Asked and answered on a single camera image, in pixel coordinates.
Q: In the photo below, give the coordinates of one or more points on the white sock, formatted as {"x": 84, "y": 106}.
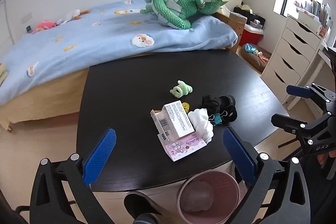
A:
{"x": 200, "y": 121}

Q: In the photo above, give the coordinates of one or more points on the white wall switch plate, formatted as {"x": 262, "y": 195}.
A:
{"x": 26, "y": 18}

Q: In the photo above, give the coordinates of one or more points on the row of books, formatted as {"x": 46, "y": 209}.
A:
{"x": 319, "y": 8}

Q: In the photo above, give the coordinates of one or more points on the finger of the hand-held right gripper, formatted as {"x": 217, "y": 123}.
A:
{"x": 299, "y": 90}
{"x": 286, "y": 121}

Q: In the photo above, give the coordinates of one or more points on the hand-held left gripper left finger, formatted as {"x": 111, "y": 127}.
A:
{"x": 101, "y": 153}

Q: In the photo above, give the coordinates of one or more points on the green dragon plush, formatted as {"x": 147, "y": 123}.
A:
{"x": 173, "y": 11}

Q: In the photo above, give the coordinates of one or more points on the person's right hand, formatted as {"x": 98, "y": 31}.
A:
{"x": 326, "y": 157}

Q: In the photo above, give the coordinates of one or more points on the pink printed packet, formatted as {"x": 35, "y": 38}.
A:
{"x": 183, "y": 148}

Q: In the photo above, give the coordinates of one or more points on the teal binder clip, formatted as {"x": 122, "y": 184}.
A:
{"x": 218, "y": 119}

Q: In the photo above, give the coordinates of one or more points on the brown pet bed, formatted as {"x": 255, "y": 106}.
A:
{"x": 256, "y": 62}

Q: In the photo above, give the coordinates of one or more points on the person's left leg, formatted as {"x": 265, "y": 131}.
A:
{"x": 141, "y": 204}

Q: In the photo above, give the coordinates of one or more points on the yellow tape measure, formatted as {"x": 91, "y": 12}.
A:
{"x": 186, "y": 106}

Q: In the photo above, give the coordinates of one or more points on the white cardboard box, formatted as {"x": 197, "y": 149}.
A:
{"x": 176, "y": 119}

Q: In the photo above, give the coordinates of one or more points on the person's right leg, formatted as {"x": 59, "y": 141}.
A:
{"x": 324, "y": 200}

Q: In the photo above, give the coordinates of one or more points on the white storage box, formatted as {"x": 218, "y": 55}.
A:
{"x": 308, "y": 18}

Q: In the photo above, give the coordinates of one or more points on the teal soft toy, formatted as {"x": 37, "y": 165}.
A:
{"x": 250, "y": 48}

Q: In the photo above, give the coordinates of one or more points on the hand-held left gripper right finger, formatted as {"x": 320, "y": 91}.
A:
{"x": 239, "y": 153}

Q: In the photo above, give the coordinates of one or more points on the bed with blue blanket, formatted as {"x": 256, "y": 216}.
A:
{"x": 39, "y": 100}

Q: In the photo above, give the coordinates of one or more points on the red cooler box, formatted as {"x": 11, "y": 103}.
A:
{"x": 249, "y": 36}

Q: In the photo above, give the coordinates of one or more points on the white drawer cabinet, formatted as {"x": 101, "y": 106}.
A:
{"x": 291, "y": 61}

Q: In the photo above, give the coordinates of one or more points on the person's leg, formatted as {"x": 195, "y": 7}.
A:
{"x": 141, "y": 204}
{"x": 324, "y": 200}

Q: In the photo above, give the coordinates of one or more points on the white duck plush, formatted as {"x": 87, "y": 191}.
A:
{"x": 69, "y": 15}

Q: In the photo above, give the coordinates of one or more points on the pink waste bin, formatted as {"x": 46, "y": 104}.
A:
{"x": 227, "y": 187}

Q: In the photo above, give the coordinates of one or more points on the pink plush toy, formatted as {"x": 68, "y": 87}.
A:
{"x": 44, "y": 25}

